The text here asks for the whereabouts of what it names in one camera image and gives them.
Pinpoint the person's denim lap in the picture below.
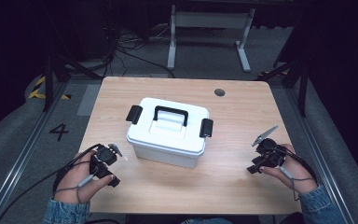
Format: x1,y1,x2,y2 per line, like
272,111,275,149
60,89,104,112
180,217,235,224

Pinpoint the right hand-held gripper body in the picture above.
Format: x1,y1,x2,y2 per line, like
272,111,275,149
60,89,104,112
246,137,287,175

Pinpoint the white metal desk frame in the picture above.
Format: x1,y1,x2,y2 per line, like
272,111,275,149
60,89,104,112
166,4,256,74

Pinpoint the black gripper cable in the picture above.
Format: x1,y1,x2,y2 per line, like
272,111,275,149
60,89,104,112
0,143,104,224
273,145,319,185

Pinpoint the grey left wrist cord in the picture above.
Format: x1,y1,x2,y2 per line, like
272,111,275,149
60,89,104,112
53,173,98,203

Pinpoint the person's left hand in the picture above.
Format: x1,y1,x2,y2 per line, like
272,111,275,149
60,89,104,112
52,150,117,205

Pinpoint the grey right wrist cord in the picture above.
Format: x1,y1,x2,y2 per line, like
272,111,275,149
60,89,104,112
279,165,317,202

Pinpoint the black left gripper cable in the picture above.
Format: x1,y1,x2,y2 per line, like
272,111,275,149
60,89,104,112
0,143,104,224

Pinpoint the white plastic storage box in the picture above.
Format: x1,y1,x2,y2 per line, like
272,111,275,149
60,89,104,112
125,96,214,169

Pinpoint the yellow black hazard tape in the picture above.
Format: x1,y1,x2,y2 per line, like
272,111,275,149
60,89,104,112
27,76,73,101

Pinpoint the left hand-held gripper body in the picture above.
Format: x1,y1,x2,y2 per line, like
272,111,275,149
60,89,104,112
89,144,121,189

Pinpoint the black tripod stand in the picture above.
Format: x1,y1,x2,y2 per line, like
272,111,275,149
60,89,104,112
42,51,104,113
256,57,310,119

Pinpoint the grey wrist cord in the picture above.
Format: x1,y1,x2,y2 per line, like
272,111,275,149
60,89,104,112
279,165,317,202
53,173,98,203

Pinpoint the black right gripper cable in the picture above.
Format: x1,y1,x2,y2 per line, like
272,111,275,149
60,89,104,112
273,145,319,185

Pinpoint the person's right hand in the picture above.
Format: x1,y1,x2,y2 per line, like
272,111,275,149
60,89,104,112
258,143,319,195

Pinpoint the bundle of black floor cables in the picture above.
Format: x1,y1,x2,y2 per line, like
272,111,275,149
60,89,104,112
103,22,176,79

